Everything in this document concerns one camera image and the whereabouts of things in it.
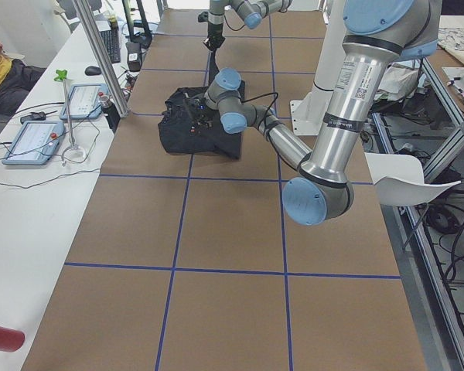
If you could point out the small black handheld device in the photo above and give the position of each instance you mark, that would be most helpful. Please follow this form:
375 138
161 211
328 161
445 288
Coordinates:
33 116

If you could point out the black computer mouse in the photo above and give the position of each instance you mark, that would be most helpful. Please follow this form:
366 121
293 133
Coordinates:
92 71

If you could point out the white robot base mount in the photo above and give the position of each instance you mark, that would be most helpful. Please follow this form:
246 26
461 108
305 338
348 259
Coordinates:
307 114

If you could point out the far blue teach pendant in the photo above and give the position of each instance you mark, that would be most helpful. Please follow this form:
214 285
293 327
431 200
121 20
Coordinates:
83 101

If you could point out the person in yellow shirt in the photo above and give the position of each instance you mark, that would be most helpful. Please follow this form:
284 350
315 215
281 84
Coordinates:
16 81

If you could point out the near blue teach pendant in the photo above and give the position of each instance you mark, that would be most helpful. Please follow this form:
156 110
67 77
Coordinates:
35 143

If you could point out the red cylinder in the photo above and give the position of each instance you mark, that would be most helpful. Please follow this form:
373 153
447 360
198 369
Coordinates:
10 339

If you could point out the aluminium frame post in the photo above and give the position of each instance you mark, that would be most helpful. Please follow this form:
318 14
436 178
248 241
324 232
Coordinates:
86 17

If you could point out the white plastic chair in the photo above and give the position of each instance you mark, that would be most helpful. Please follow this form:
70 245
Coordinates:
400 181

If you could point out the metal stand with green clip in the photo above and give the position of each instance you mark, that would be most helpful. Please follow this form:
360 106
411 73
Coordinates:
73 148

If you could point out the black graphic t-shirt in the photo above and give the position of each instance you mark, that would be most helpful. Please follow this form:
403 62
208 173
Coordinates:
178 135

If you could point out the blue teach pendant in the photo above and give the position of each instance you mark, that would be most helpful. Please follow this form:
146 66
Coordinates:
35 143
83 101

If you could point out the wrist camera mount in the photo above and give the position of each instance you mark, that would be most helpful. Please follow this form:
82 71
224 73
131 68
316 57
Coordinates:
203 17

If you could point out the black monitor stand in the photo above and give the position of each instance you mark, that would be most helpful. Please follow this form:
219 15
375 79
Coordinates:
138 32

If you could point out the black keyboard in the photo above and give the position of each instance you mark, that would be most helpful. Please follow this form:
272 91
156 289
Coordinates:
110 39

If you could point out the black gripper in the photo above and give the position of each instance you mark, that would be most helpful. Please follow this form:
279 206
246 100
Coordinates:
216 31
196 107

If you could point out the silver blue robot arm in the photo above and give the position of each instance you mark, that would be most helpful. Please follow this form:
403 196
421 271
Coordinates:
250 12
374 35

